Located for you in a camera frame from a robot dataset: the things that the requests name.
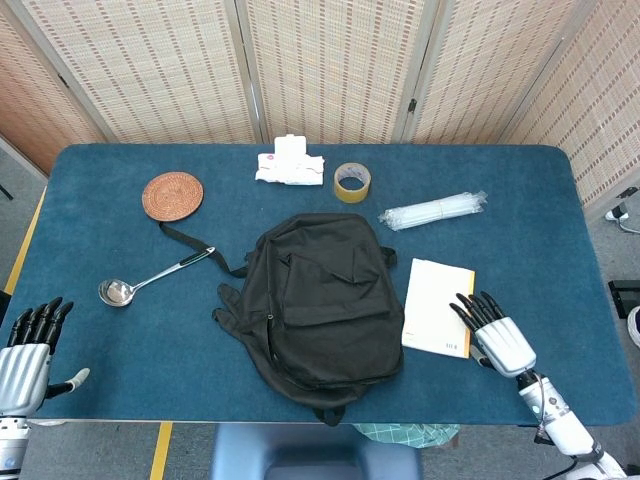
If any yellowish packing tape roll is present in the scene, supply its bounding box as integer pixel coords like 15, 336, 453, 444
333, 162, 372, 205

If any small white box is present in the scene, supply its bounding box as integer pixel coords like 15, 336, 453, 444
273, 134, 307, 157

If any black backpack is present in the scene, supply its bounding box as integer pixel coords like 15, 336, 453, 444
158, 212, 405, 427

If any steel ladle black handle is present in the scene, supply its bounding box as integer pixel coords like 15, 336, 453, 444
97, 246, 216, 308

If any white tissue pack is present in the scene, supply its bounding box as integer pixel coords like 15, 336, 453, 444
254, 152, 325, 187

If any blue felt table cover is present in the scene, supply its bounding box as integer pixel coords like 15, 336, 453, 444
0, 143, 637, 426

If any bamboo folding screen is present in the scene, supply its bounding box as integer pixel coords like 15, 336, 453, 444
0, 0, 640, 211

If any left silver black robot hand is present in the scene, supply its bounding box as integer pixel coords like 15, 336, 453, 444
0, 296, 91, 416

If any white plug with cable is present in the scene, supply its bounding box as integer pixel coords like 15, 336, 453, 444
604, 186, 640, 234

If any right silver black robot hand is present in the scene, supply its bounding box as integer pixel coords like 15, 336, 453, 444
448, 290, 537, 377

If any white and yellow notebook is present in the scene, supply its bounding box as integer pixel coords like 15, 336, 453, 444
401, 257, 477, 359

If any round woven rattan coaster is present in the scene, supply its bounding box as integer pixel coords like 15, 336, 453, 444
141, 171, 205, 221

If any bundle of wrapped clear straws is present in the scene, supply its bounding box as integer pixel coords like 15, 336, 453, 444
378, 190, 489, 232

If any black flat device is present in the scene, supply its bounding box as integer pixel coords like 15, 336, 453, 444
607, 279, 640, 317

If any green checked cloth bag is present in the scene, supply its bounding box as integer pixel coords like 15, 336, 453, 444
352, 423, 460, 449

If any blue grey chair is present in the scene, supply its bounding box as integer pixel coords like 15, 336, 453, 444
209, 423, 424, 480

